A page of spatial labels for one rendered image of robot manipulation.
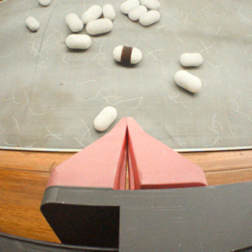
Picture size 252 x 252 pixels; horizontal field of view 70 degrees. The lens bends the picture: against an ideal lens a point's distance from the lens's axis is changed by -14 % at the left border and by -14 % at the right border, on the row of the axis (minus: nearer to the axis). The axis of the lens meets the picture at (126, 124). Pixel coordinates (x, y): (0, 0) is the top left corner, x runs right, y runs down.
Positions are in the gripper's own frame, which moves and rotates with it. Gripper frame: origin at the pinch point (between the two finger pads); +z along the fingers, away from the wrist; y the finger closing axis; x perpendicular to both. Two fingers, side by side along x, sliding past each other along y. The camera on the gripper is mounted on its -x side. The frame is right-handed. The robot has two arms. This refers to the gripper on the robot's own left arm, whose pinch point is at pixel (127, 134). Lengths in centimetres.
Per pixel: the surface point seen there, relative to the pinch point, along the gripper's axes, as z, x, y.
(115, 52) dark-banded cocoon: 16.1, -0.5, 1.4
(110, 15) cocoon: 21.9, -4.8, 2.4
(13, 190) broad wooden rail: 2.3, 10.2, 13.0
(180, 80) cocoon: 13.2, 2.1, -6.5
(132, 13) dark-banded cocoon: 21.9, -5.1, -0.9
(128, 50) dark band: 15.9, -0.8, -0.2
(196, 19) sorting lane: 24.0, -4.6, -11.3
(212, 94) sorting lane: 13.6, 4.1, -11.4
